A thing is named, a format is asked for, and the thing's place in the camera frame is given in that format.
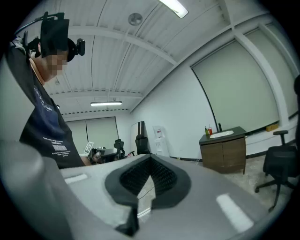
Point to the black office chair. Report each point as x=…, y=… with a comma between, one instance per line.
x=280, y=161
x=141, y=145
x=119, y=147

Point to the person's dark shirt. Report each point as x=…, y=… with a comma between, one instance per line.
x=47, y=131

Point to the dark stone countertop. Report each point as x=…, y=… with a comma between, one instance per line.
x=204, y=139

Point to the long ceiling lamp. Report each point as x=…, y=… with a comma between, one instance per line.
x=106, y=103
x=174, y=8

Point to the person's left forearm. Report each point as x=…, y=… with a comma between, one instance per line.
x=87, y=161

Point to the black head-mounted camera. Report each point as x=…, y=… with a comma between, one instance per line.
x=80, y=47

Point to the white sink basin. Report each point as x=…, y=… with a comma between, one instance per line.
x=221, y=134

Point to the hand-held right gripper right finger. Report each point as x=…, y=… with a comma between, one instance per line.
x=180, y=187

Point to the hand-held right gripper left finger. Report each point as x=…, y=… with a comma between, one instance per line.
x=114, y=187

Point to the black white leaning panel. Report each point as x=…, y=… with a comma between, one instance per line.
x=136, y=129

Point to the white water dispenser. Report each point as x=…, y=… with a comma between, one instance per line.
x=160, y=146

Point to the red paper cup with straw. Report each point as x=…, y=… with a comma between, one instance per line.
x=209, y=130

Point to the round smoke detector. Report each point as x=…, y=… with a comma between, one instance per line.
x=135, y=18

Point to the green soap bottle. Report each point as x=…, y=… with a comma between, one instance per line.
x=206, y=131

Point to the large grey roller blind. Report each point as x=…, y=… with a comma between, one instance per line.
x=234, y=93

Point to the cardboard box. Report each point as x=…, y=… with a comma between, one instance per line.
x=272, y=127

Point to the black faucet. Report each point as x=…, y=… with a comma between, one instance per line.
x=219, y=127

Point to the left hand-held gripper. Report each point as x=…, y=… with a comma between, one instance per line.
x=105, y=153

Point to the wooden sink cabinet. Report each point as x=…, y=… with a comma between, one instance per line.
x=225, y=154

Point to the black chest-mounted screen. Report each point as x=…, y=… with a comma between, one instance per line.
x=55, y=35

